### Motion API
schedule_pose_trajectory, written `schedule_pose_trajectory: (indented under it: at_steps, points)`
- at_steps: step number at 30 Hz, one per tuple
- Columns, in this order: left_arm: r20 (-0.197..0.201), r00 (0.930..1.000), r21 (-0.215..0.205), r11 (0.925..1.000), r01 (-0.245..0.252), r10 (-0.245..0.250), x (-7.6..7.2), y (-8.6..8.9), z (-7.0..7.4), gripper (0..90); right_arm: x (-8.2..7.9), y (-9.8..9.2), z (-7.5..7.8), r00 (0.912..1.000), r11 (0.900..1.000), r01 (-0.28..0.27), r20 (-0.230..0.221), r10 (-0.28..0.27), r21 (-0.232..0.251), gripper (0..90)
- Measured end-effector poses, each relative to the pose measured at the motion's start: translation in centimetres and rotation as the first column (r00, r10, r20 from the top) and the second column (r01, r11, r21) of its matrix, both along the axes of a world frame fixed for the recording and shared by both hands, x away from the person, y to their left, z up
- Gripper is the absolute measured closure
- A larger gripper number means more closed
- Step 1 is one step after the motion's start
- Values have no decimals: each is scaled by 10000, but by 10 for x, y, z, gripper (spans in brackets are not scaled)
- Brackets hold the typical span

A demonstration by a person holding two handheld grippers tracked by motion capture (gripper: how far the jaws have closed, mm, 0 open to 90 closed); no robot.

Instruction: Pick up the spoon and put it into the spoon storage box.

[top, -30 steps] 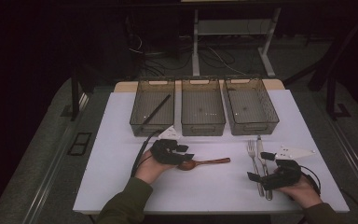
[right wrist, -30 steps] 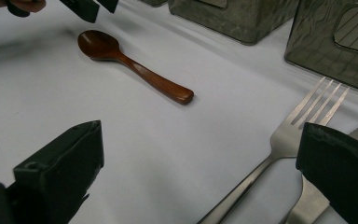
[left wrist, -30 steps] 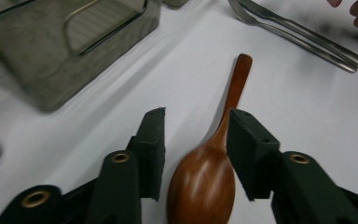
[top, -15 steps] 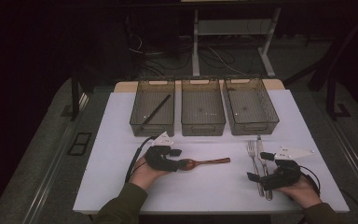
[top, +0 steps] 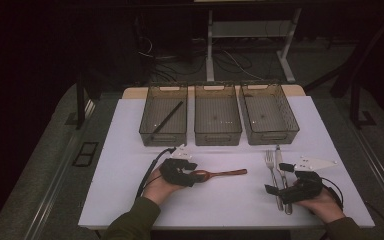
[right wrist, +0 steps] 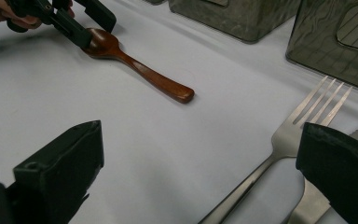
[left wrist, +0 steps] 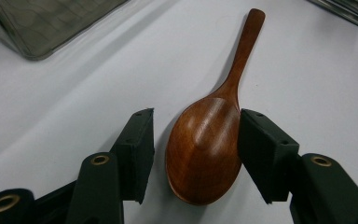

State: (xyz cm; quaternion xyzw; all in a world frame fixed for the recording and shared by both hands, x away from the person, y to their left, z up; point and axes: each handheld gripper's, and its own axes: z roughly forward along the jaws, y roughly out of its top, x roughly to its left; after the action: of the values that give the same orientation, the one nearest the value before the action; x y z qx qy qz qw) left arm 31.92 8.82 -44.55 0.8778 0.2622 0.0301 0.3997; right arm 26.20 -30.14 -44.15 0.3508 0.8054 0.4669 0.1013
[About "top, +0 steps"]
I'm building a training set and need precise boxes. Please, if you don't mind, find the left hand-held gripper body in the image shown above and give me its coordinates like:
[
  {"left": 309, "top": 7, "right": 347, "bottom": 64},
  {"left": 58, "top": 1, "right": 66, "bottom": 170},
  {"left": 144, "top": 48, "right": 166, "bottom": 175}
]
[{"left": 159, "top": 143, "right": 201, "bottom": 188}]

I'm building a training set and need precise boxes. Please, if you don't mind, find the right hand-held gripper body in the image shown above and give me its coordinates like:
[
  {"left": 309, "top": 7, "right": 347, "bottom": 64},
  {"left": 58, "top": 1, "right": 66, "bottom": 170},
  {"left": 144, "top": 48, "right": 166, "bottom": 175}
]
[{"left": 279, "top": 156, "right": 338, "bottom": 205}]

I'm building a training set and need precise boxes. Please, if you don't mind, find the silver metal knife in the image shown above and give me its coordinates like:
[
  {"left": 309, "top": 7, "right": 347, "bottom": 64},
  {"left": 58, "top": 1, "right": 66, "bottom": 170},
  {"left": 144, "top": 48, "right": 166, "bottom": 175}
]
[{"left": 275, "top": 144, "right": 294, "bottom": 215}]

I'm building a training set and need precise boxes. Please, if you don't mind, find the silver metal fork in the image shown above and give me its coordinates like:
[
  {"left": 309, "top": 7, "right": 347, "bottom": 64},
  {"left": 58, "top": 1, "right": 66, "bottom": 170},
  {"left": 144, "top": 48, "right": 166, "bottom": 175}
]
[{"left": 264, "top": 149, "right": 285, "bottom": 212}]

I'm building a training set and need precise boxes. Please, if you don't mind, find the brown wooden spoon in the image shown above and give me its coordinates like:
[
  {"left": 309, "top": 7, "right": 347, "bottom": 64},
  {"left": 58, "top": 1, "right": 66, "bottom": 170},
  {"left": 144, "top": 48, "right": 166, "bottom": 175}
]
[{"left": 189, "top": 168, "right": 249, "bottom": 184}]

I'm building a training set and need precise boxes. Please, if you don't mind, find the black chopsticks pair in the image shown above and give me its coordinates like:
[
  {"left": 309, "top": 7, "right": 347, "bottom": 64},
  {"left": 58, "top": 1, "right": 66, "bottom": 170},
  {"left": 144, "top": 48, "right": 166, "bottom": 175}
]
[{"left": 151, "top": 100, "right": 185, "bottom": 136}]

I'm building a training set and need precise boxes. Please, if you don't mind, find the clear brown plastic bin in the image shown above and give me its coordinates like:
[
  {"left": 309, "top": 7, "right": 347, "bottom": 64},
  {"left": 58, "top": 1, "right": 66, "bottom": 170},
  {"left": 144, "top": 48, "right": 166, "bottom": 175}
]
[
  {"left": 193, "top": 83, "right": 243, "bottom": 147},
  {"left": 238, "top": 82, "right": 301, "bottom": 146},
  {"left": 138, "top": 83, "right": 189, "bottom": 148}
]

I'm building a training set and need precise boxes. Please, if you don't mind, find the person's left hand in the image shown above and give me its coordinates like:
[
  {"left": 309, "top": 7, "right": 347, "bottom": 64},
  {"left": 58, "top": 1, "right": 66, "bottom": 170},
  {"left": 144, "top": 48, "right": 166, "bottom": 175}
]
[{"left": 142, "top": 164, "right": 185, "bottom": 207}]

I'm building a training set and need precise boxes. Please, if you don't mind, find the person's right hand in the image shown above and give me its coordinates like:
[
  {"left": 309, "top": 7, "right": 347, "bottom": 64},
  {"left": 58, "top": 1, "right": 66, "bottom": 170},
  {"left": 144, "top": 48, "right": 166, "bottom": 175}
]
[{"left": 292, "top": 179, "right": 346, "bottom": 224}]

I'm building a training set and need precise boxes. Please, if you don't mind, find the white table cover board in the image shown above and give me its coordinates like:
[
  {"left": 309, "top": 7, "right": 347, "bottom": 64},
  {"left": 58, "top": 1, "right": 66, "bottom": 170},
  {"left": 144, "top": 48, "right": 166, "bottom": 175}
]
[{"left": 78, "top": 95, "right": 376, "bottom": 231}]

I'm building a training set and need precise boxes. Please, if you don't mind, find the black metal stand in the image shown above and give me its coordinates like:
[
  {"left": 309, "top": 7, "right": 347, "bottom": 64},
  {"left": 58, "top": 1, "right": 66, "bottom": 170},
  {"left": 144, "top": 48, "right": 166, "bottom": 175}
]
[
  {"left": 349, "top": 79, "right": 378, "bottom": 130},
  {"left": 64, "top": 72, "right": 88, "bottom": 131}
]

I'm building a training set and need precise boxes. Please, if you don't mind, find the left hand-held gripper cable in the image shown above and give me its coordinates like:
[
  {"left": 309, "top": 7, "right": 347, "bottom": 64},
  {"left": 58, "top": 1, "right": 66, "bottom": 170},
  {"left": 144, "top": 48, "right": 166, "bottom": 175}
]
[{"left": 134, "top": 146, "right": 176, "bottom": 201}]

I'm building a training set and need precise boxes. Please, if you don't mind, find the hand-held gripper cable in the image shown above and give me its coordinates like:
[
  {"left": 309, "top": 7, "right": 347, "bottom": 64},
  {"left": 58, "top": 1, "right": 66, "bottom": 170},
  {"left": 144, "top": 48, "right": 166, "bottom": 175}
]
[
  {"left": 320, "top": 176, "right": 344, "bottom": 211},
  {"left": 134, "top": 146, "right": 176, "bottom": 201}
]

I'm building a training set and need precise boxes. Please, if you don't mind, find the right hand-held gripper cable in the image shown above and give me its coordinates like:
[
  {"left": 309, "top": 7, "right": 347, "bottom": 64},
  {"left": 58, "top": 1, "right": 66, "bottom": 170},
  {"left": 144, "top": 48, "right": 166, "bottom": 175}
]
[{"left": 320, "top": 176, "right": 344, "bottom": 211}]

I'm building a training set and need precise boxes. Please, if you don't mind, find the metal floor rail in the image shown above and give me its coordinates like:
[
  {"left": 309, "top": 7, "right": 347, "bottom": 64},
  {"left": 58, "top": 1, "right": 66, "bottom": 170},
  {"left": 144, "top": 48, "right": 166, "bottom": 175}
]
[
  {"left": 353, "top": 128, "right": 384, "bottom": 216},
  {"left": 24, "top": 99, "right": 96, "bottom": 240}
]

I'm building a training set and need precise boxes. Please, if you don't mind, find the tangle of floor cables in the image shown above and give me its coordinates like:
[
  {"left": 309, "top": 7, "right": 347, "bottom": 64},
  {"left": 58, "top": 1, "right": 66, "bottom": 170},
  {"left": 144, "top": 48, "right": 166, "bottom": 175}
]
[{"left": 136, "top": 35, "right": 264, "bottom": 83}]

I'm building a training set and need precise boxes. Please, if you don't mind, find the white metal desk frame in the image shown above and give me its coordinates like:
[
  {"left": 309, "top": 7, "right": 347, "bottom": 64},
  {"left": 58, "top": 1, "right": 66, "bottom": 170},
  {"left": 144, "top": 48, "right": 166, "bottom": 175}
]
[{"left": 205, "top": 8, "right": 303, "bottom": 84}]

